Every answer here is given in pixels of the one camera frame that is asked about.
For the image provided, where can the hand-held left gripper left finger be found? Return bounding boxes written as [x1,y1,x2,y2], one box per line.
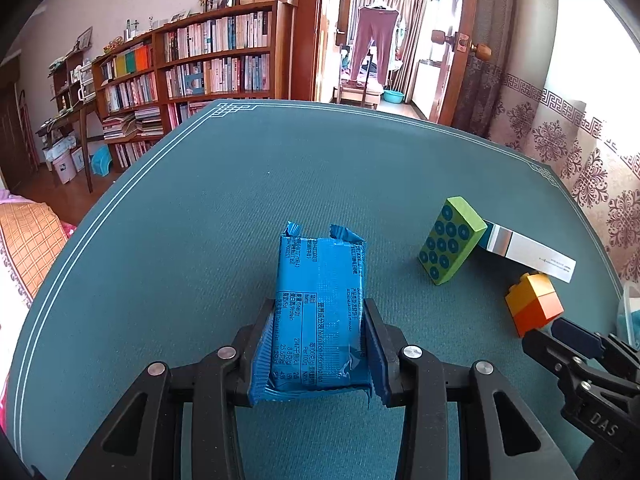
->
[65,299,276,480]

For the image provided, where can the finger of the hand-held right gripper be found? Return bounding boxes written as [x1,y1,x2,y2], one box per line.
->
[521,327,589,376]
[551,317,616,359]

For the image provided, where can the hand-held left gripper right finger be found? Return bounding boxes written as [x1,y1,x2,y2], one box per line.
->
[364,299,581,480]

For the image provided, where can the orange yellow toy block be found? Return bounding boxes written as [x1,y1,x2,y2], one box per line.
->
[504,272,565,339]

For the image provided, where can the clear plastic container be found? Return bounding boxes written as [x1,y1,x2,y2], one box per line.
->
[615,282,640,354]

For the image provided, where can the blue snack packet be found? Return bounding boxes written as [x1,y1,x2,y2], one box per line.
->
[250,220,386,409]

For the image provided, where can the white long cardboard box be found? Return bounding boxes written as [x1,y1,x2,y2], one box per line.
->
[477,220,577,284]

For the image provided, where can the green block with blue circles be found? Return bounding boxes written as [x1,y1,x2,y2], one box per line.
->
[417,196,489,286]

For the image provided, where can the orange plaid blanket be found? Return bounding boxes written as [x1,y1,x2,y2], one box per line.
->
[0,200,71,312]

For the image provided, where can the blue plastic stool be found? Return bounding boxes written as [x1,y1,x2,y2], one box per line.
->
[90,145,112,177]

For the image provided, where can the dark brown curtain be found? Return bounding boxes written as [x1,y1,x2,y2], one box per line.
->
[452,52,506,137]

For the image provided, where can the pile of books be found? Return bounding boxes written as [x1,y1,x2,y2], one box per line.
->
[102,107,165,141]

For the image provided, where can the white waste bin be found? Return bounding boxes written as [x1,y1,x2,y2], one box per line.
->
[50,152,79,185]

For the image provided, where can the wooden desk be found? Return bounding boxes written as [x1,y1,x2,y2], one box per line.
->
[35,100,109,194]

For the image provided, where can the tall wooden bookshelf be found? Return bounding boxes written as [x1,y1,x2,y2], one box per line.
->
[152,0,297,132]

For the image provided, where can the small wooden shelf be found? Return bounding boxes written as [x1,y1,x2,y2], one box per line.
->
[49,52,99,127]

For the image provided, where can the pink hanging pants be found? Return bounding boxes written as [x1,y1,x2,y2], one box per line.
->
[348,4,400,86]

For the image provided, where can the wooden door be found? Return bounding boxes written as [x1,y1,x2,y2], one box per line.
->
[434,0,517,137]

